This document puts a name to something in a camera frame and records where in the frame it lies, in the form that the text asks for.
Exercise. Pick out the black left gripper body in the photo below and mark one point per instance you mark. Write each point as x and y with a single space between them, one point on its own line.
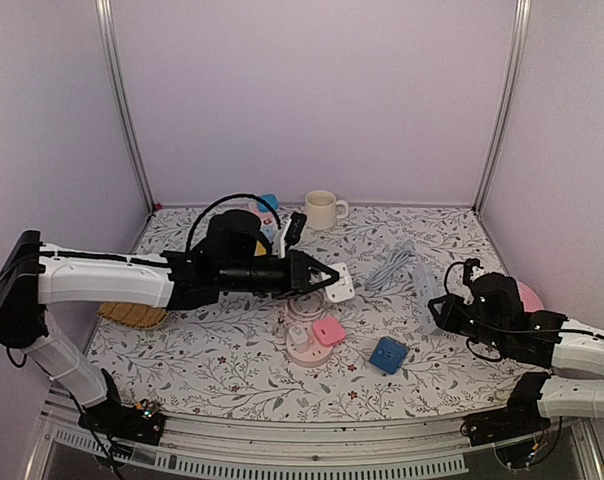
245 277

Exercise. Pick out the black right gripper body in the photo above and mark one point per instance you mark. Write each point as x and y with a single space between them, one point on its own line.
487 333

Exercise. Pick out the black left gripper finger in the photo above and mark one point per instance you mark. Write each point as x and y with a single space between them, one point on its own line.
310 286
316 268

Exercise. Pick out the white square plug adapter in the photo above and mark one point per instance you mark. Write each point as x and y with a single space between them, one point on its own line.
343 289

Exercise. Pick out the grey blue power strip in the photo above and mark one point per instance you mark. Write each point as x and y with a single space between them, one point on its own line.
424 282

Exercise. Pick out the pink square plug adapter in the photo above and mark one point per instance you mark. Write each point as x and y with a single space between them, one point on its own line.
329 331

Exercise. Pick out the dark blue cube socket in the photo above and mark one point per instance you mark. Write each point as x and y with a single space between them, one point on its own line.
388 355

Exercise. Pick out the small white usb charger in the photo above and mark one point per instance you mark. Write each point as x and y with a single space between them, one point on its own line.
298 335

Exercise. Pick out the pink round power strip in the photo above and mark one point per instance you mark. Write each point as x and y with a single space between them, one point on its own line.
314 356

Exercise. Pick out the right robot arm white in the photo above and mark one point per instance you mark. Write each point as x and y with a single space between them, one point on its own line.
569 353

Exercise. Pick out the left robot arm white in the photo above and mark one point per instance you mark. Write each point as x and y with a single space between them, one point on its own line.
36 275

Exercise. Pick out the pink round plate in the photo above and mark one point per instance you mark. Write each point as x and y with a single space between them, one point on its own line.
530 300

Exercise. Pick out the white colourful power strip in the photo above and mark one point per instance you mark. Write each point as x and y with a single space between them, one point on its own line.
268 223

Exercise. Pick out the cream ceramic mug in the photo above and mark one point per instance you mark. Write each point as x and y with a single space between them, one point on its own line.
323 209

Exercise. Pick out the light blue small adapter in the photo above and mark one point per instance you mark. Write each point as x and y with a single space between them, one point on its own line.
267 199

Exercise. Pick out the yellow woven basket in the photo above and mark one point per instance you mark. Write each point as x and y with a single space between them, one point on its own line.
134 316

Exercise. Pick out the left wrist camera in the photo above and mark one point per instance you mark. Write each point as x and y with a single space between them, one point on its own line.
289 234

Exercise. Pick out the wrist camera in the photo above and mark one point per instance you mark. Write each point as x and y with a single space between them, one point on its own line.
472 270
289 234

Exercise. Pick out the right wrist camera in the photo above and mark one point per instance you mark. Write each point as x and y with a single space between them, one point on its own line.
472 270

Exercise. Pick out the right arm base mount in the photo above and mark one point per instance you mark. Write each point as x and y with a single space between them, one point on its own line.
507 425

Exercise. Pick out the front aluminium rail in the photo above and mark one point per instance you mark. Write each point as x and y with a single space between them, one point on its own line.
201 447

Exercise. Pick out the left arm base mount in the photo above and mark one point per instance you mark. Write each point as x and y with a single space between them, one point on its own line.
140 423

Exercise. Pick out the aluminium frame post left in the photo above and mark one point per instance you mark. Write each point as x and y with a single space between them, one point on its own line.
111 54

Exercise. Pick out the aluminium frame post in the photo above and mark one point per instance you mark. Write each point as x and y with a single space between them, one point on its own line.
514 62
111 54

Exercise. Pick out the aluminium frame post right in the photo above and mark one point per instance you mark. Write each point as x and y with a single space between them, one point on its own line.
514 62

